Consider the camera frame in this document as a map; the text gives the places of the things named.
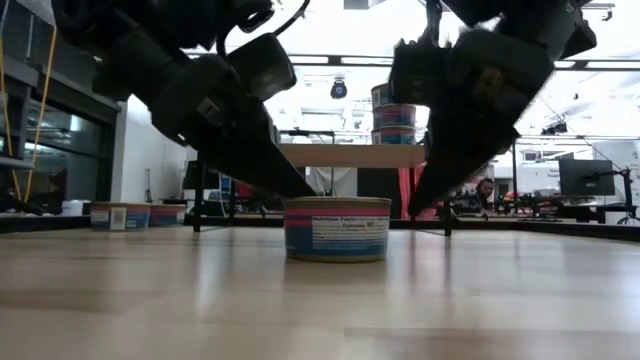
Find black computer monitor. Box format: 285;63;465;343
181;158;222;192
558;158;617;197

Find black table frame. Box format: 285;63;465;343
0;213;640;243

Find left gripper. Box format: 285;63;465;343
91;27;317;199

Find red curtain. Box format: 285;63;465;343
398;167;441;222

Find long ceiling light rail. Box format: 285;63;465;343
287;53;640;73

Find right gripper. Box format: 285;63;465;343
388;7;600;218

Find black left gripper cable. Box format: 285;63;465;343
215;0;312;57

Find cluttered background desk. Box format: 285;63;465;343
494;197;640;225

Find background black rig frame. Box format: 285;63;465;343
279;128;640;204

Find wooden shelf black legs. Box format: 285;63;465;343
192;143;454;238

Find black ceiling spotlight cluster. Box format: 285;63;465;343
541;120;570;137

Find yellow cable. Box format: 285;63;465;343
23;27;59;202
0;44;22;200

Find white cloth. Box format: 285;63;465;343
305;167;359;199

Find black panel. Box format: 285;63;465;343
356;167;401;220

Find person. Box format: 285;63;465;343
473;176;497;214

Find white box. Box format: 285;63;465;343
61;199;93;218

